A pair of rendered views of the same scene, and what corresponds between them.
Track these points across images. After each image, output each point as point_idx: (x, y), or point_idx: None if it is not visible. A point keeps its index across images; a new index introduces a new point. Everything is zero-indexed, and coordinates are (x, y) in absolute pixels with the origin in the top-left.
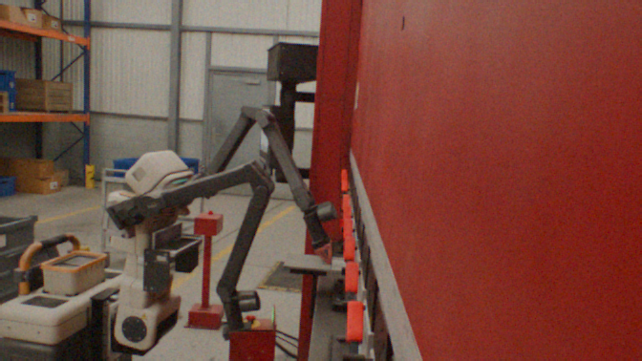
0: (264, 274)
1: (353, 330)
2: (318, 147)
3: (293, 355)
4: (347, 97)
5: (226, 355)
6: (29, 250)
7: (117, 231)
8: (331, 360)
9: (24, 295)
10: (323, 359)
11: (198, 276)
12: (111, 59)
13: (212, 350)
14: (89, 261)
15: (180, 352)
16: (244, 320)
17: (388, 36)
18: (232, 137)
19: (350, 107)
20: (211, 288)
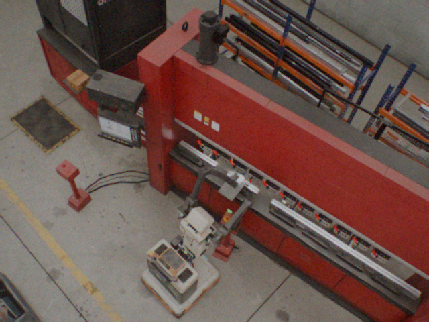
0: (27, 139)
1: (356, 241)
2: (164, 128)
3: (141, 182)
4: (172, 103)
5: (121, 207)
6: (174, 273)
7: (216, 245)
8: (283, 219)
9: (177, 280)
10: (277, 219)
11: (4, 175)
12: None
13: (111, 210)
14: (170, 253)
15: (106, 225)
16: (223, 219)
17: (349, 204)
18: (200, 184)
19: (173, 105)
20: (31, 177)
